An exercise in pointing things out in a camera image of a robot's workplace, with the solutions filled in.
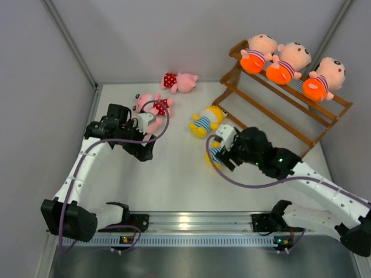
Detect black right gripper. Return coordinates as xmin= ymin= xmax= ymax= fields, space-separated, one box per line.
xmin=216 ymin=132 xmax=261 ymax=171

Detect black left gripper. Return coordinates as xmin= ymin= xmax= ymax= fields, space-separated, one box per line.
xmin=115 ymin=119 xmax=156 ymax=162

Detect pink pig doll front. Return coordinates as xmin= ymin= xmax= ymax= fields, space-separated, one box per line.
xmin=143 ymin=116 xmax=162 ymax=141

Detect pink pig doll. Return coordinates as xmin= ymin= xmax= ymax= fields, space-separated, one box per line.
xmin=161 ymin=72 xmax=199 ymax=94
xmin=143 ymin=116 xmax=162 ymax=141

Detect yellow doll blue striped front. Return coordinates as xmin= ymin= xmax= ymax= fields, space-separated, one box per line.
xmin=205 ymin=139 xmax=224 ymax=170

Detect yellow doll blue striped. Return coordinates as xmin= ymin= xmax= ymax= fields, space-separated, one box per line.
xmin=188 ymin=105 xmax=228 ymax=138
xmin=205 ymin=139 xmax=224 ymax=170

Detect large boy doll orange shorts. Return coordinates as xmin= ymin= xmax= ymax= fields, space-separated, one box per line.
xmin=240 ymin=34 xmax=278 ymax=74

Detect boy doll orange shorts front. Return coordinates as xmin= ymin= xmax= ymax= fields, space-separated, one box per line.
xmin=302 ymin=57 xmax=346 ymax=102

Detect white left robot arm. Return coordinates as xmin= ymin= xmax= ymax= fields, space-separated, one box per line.
xmin=41 ymin=104 xmax=155 ymax=242

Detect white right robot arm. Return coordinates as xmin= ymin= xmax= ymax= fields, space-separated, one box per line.
xmin=216 ymin=125 xmax=370 ymax=257

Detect brown wooden toy shelf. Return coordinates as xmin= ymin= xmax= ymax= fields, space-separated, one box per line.
xmin=213 ymin=40 xmax=352 ymax=157

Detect pink pig doll facing up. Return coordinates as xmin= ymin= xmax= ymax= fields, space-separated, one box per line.
xmin=132 ymin=93 xmax=174 ymax=116

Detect pink pig doll back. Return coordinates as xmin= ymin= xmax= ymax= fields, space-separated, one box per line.
xmin=161 ymin=72 xmax=199 ymax=94

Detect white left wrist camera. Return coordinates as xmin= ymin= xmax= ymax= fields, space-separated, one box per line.
xmin=137 ymin=112 xmax=156 ymax=134

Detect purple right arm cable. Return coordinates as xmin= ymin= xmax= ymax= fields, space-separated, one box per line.
xmin=205 ymin=134 xmax=371 ymax=209

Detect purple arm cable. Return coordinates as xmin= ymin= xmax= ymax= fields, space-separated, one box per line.
xmin=59 ymin=100 xmax=170 ymax=255
xmin=205 ymin=134 xmax=371 ymax=209

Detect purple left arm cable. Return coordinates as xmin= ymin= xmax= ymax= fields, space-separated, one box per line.
xmin=59 ymin=100 xmax=170 ymax=255

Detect aluminium mounting rail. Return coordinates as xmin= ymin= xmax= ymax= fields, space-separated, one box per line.
xmin=46 ymin=210 xmax=360 ymax=233

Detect grey slotted cable duct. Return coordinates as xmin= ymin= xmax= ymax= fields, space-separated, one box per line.
xmin=75 ymin=234 xmax=278 ymax=247

